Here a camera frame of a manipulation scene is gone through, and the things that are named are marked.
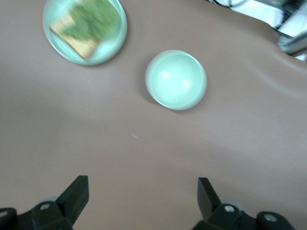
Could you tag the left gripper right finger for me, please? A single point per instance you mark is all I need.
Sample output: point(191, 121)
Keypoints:
point(206, 196)

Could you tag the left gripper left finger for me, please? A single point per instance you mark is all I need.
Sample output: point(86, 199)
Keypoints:
point(76, 194)

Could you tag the pale green bowl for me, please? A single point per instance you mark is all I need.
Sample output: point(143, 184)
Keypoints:
point(176, 81)

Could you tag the bread slice under lettuce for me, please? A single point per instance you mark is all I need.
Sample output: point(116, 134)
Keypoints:
point(81, 48)

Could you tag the pale green plate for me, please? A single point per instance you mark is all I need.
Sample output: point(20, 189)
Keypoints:
point(108, 48)

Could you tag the green lettuce leaf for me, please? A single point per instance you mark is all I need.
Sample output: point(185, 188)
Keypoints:
point(96, 21)

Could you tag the metal table edge bracket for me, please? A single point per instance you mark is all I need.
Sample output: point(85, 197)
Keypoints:
point(293, 44)

